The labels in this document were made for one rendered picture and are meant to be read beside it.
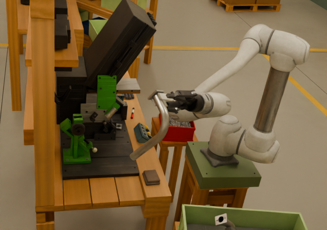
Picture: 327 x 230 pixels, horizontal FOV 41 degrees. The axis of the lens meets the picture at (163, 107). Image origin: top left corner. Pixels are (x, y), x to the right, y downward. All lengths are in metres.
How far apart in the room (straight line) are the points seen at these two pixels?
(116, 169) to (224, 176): 0.61
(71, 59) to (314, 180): 2.85
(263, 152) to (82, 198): 1.00
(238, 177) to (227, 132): 0.26
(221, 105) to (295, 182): 2.50
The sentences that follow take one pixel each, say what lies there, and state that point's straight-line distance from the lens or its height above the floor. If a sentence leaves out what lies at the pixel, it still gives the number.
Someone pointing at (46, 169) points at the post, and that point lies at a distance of 2.16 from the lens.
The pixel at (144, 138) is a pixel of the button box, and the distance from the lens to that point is 2.71.
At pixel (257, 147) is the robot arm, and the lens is 2.48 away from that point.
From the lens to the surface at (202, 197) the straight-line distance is 2.64.
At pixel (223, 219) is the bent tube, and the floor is 1.19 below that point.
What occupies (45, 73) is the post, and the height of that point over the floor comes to 1.61.
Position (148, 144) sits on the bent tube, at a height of 1.52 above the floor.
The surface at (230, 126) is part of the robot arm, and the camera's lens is 2.50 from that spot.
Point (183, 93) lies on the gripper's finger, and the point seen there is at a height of 1.68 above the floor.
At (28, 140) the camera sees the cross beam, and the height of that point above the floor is 1.21.
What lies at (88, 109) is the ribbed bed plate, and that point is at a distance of 2.72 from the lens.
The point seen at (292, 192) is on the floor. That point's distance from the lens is 4.15.
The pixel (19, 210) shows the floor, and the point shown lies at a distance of 3.58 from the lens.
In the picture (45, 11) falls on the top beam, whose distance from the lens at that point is 1.78.
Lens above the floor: 2.46
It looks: 30 degrees down
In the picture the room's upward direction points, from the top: 8 degrees clockwise
